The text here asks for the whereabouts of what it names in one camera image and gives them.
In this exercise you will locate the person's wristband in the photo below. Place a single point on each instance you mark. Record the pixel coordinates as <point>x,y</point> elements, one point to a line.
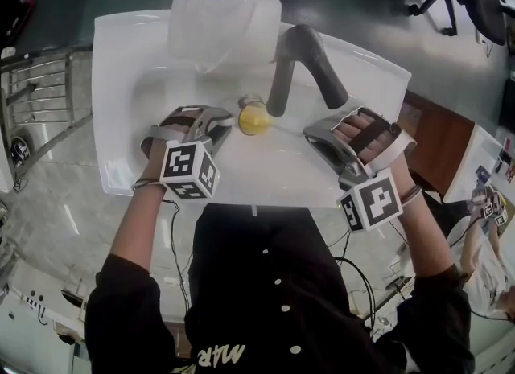
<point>410,195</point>
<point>147,184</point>

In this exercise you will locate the person's left wristband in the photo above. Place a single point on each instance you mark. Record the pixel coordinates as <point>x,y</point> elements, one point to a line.
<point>147,184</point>

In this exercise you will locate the person's left hand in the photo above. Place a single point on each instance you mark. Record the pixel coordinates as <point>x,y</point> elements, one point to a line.
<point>181,120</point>

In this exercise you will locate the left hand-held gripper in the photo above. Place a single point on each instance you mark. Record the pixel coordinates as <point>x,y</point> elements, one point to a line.
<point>181,163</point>

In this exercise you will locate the person's right forearm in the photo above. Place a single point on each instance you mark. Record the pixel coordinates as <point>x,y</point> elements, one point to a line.
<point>422,235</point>

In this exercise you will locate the yellow sponge brush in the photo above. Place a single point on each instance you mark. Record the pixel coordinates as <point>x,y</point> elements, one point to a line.
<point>253,121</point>

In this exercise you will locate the person's left forearm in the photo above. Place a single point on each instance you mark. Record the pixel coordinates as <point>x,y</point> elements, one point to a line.
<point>137,223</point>

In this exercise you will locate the soap bottle with orange label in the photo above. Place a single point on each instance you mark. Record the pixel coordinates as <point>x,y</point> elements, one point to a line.
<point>225,22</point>

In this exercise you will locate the person's right wristband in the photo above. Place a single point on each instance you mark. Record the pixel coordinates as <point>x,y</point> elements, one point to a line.
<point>410,195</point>

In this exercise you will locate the person's right hand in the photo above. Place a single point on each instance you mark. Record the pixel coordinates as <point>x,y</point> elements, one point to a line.
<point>350,131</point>

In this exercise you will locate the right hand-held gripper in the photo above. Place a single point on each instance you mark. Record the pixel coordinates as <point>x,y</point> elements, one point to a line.
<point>378,203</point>

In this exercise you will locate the black sink faucet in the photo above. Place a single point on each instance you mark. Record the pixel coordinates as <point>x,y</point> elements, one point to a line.
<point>318,62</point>

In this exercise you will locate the person's black shirt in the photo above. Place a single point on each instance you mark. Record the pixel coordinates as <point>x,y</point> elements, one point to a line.
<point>261,304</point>

